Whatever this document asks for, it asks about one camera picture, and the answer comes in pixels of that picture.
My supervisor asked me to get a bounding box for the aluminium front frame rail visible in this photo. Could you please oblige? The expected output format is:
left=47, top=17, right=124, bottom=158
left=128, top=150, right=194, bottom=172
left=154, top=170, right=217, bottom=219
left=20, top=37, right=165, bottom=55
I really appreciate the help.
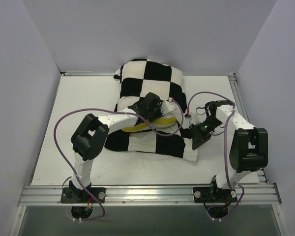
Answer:
left=18, top=183, right=281, bottom=207

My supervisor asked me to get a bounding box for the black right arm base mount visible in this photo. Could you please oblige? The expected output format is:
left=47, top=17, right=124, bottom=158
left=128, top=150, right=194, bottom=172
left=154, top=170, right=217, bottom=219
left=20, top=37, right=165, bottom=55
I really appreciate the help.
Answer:
left=193, top=187, right=237, bottom=203

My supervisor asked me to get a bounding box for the aluminium right side rail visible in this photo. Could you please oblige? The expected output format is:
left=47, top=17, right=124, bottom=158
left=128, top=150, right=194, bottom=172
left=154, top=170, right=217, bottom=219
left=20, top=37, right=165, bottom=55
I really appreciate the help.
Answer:
left=228, top=73, right=271, bottom=184

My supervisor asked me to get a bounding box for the aluminium back frame rail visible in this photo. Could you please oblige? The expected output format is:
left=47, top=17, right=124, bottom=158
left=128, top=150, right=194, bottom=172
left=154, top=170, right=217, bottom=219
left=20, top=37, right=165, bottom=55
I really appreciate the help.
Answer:
left=61, top=71, right=94, bottom=76

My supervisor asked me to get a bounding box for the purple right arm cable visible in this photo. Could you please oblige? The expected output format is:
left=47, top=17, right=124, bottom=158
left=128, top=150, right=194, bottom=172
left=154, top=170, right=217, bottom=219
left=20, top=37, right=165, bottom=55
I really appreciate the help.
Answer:
left=185, top=91, right=244, bottom=219

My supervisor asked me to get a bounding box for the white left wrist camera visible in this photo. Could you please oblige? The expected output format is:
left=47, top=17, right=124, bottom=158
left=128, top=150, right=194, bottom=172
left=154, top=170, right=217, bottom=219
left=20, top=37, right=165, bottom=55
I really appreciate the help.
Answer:
left=161, top=97, right=176, bottom=115

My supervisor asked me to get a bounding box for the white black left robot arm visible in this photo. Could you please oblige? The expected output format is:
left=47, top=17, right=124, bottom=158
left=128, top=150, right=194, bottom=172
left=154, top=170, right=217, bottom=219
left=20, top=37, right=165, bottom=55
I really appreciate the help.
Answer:
left=69, top=92, right=175, bottom=202

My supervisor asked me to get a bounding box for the black white checkered pillowcase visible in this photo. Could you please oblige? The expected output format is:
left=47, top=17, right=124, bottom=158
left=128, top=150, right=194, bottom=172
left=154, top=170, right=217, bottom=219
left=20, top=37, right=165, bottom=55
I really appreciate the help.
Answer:
left=105, top=59, right=198, bottom=162

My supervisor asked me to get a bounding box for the cream quilted pillow yellow edge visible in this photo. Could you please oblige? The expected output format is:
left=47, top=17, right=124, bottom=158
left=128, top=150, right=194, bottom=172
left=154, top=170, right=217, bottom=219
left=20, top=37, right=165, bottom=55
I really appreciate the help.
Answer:
left=122, top=115, right=177, bottom=133

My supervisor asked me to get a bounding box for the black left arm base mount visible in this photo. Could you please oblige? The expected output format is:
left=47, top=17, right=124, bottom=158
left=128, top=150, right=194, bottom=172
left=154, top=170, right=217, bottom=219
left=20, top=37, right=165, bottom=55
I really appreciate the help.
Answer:
left=60, top=186, right=106, bottom=204

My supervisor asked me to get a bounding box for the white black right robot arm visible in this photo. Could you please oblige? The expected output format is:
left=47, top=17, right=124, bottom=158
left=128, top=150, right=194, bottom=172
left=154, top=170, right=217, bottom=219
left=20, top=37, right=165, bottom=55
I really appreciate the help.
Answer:
left=189, top=100, right=268, bottom=201

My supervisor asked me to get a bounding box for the aluminium frame rail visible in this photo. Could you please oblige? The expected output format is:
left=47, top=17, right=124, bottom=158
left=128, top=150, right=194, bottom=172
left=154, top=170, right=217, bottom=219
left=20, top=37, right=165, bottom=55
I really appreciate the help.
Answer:
left=61, top=71, right=94, bottom=76
left=18, top=183, right=281, bottom=207

